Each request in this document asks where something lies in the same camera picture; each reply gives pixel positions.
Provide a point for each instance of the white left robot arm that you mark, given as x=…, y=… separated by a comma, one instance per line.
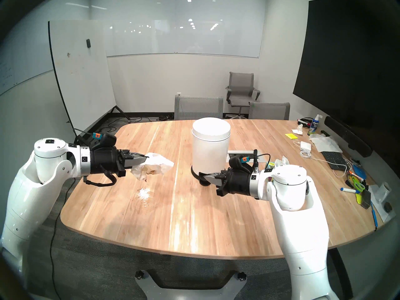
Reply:
x=31, y=193

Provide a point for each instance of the white paper sheet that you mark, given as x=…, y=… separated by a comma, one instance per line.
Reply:
x=382, y=213

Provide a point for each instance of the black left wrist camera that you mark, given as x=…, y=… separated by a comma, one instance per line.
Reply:
x=106, y=140

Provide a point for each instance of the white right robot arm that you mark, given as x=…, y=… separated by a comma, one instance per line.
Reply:
x=297, y=240

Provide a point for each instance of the white cloth sheet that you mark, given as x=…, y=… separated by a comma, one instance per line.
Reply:
x=326, y=143

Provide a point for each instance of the blue notebook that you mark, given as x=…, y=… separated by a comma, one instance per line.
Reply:
x=359, y=172

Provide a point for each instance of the grey ribbed mesh chair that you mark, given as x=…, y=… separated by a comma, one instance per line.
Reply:
x=198, y=108

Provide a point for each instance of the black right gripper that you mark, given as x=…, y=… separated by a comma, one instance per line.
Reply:
x=239, y=182

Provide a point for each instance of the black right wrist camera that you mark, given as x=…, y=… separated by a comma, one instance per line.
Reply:
x=239, y=162

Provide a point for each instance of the white power adapter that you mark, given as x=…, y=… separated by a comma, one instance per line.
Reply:
x=306, y=145

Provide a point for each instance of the rolling whiteboard on stand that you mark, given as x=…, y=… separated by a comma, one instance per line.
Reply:
x=81, y=74

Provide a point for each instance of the wall glass whiteboard with writing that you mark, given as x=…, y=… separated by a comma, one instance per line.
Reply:
x=18, y=68

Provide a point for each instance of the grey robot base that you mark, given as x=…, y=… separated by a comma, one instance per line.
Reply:
x=187, y=288

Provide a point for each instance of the silver table power outlet panel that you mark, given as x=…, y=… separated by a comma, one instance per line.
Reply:
x=240, y=152

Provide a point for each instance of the black keyboard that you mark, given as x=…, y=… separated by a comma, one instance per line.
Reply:
x=332, y=158

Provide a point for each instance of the yellow sticky note pad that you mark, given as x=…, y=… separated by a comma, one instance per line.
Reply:
x=291, y=136

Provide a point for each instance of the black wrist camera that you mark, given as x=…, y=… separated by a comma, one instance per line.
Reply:
x=239, y=162
x=106, y=140

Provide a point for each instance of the large black wall screen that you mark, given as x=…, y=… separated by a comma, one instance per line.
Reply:
x=343, y=65

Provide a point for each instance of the crumpled white tissue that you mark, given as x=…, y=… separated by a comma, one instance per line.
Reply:
x=297, y=130

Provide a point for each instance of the grey swivel office chair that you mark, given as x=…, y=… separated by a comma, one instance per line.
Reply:
x=241, y=90

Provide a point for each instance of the black video bar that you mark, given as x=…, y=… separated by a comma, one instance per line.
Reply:
x=347, y=135

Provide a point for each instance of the white tissue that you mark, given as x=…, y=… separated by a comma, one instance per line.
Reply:
x=297, y=130
x=154, y=165
x=282, y=160

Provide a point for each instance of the white pedal trash bin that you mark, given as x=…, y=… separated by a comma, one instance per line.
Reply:
x=209, y=146

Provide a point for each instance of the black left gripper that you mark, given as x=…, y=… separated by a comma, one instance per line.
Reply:
x=106, y=161

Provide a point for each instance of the white mug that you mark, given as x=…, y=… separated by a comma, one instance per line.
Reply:
x=384, y=190

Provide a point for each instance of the whiteboard cleaner spray bottle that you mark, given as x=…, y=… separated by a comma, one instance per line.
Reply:
x=314, y=127

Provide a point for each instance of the blue whiteboard marker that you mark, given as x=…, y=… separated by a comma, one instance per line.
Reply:
x=350, y=190

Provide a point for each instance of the blue pen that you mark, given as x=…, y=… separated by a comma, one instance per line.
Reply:
x=374, y=215

